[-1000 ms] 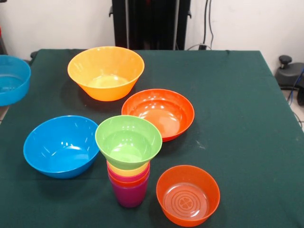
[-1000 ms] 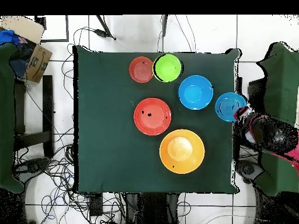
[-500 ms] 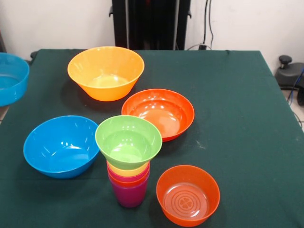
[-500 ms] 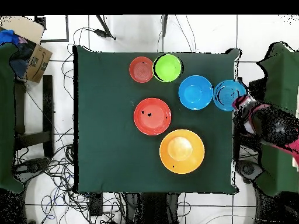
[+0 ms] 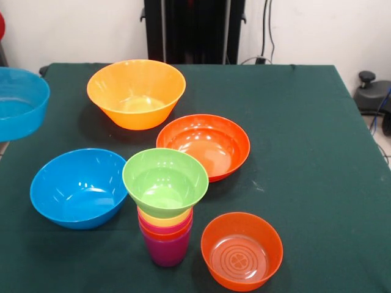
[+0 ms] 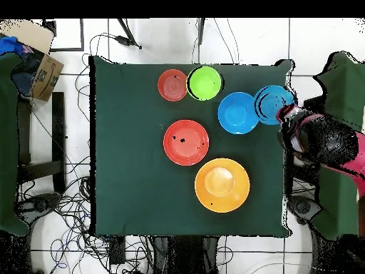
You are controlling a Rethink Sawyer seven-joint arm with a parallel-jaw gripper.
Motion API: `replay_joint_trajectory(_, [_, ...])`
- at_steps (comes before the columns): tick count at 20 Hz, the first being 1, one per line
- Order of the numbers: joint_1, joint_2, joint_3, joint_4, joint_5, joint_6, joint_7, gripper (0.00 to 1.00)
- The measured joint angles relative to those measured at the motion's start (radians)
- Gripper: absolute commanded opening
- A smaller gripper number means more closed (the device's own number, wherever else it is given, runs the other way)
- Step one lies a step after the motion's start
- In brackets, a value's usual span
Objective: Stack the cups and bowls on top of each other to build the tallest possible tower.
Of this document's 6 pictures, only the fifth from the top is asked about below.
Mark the purple plastic cup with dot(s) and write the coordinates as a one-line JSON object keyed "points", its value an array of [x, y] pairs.
{"points": [[166, 251]]}

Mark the green plastic bowl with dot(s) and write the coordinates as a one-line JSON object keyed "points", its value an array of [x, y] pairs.
{"points": [[165, 189]]}

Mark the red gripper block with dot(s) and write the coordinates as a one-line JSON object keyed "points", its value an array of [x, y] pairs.
{"points": [[2, 27]]}

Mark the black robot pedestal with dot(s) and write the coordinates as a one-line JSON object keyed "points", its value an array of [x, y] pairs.
{"points": [[189, 30]]}

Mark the orange-red plastic cup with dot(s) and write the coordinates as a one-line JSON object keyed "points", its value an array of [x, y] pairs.
{"points": [[165, 237]]}

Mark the large orange plastic bowl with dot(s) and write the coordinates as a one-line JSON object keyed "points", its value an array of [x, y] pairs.
{"points": [[134, 88]]}

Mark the small orange-red ringed bowl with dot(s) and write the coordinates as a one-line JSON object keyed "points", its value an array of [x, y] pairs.
{"points": [[241, 232]]}

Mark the large blue plastic bowl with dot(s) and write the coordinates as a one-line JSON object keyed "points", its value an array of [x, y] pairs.
{"points": [[79, 189]]}

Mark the dark green table cloth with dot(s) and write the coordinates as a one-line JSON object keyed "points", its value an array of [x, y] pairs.
{"points": [[336, 229]]}

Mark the wide orange-red shallow bowl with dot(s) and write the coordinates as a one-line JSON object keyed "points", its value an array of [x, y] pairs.
{"points": [[220, 146]]}

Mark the black rounded floor base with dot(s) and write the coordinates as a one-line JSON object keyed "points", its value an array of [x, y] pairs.
{"points": [[371, 94]]}

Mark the small blue plastic bowl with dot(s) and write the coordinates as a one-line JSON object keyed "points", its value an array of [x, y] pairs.
{"points": [[21, 122]]}

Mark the magenta-red plastic cup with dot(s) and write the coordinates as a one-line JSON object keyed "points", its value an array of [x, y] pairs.
{"points": [[165, 229]]}

